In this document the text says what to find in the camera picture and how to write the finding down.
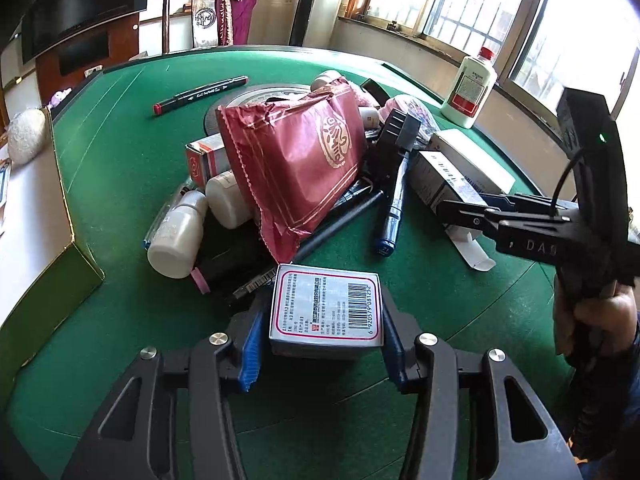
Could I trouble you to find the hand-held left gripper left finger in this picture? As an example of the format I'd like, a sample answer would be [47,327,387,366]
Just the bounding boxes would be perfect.
[62,305,271,480]

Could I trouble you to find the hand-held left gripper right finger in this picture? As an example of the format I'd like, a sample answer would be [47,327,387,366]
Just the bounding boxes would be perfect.
[380,287,583,480]

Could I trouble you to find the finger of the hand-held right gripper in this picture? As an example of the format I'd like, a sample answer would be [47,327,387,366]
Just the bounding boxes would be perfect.
[481,192,581,219]
[436,200,502,242]

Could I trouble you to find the grey white carton box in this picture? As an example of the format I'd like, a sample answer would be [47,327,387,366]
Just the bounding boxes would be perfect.
[410,150,496,272]

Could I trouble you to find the white red-framed medicine box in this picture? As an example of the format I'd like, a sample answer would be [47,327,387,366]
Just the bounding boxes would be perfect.
[269,263,385,358]

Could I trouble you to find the red foil bag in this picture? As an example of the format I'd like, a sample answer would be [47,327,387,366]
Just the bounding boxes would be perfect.
[217,80,368,264]

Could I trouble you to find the green gold cardboard storage box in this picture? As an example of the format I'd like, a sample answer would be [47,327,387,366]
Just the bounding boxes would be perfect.
[0,105,106,401]

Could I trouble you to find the person's right forearm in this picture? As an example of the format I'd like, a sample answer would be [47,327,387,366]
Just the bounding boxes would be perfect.
[570,310,640,480]

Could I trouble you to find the person's right hand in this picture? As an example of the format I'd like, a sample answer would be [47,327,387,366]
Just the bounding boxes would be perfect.
[552,282,640,361]

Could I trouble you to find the long white carton box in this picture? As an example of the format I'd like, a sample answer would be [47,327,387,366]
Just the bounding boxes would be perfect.
[430,128,517,196]

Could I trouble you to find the black marker pink band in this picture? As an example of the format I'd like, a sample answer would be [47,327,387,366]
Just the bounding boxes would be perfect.
[191,247,278,306]

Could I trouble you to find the blue pen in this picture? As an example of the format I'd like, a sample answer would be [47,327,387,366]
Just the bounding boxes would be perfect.
[371,152,413,259]

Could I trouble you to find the black hair clip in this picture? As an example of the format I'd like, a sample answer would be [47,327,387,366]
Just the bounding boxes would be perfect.
[367,107,423,191]

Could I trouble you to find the white ceramic bottle red label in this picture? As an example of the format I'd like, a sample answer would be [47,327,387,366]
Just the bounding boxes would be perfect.
[440,46,497,128]

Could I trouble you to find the thick black marker pen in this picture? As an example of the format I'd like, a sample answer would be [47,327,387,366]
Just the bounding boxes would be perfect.
[295,191,385,261]

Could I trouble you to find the clear plastic pen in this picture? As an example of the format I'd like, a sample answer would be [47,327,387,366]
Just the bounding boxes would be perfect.
[144,180,193,251]

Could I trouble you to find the grey red carton box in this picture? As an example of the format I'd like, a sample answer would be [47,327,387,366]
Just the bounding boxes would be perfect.
[185,135,233,186]

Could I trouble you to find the small white red-label bottle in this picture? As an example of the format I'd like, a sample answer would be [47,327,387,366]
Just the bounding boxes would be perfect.
[312,70,346,92]

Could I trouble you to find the window with metal bars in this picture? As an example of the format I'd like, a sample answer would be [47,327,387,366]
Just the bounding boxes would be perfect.
[340,0,640,126]

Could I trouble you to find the round table control panel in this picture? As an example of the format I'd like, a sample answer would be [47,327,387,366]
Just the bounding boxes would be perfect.
[202,82,321,136]

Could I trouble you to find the black marker red cap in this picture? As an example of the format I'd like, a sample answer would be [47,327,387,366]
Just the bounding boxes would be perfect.
[152,76,249,116]

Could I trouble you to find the tall black column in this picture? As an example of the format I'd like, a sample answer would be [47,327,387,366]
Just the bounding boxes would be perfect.
[290,0,326,48]

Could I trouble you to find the white fluffy ball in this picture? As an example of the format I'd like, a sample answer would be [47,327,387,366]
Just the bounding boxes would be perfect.
[6,109,48,166]

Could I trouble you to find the purple fringed cloth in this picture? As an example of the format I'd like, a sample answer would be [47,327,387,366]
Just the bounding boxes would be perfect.
[216,0,258,46]

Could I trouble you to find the carved back wooden chair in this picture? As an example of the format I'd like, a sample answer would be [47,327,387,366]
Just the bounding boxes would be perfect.
[154,0,258,53]

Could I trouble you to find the black television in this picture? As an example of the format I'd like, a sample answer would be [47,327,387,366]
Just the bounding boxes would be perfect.
[20,0,153,63]

